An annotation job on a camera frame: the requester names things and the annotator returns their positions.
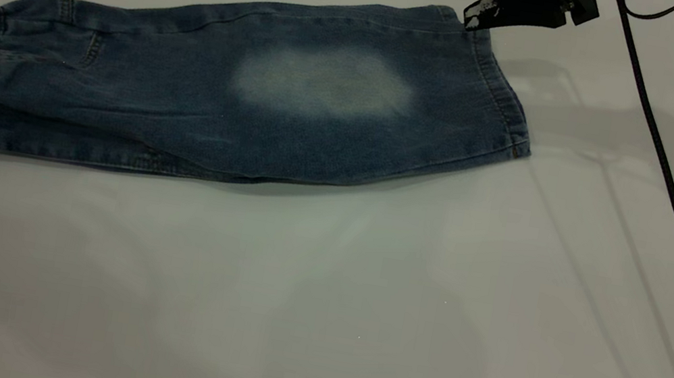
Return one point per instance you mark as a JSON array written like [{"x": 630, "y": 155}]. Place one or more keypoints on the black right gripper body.
[{"x": 581, "y": 0}]

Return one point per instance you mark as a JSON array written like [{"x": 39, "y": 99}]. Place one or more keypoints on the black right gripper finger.
[{"x": 525, "y": 5}]

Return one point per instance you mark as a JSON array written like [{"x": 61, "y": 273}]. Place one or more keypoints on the blue denim shorts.
[{"x": 220, "y": 108}]

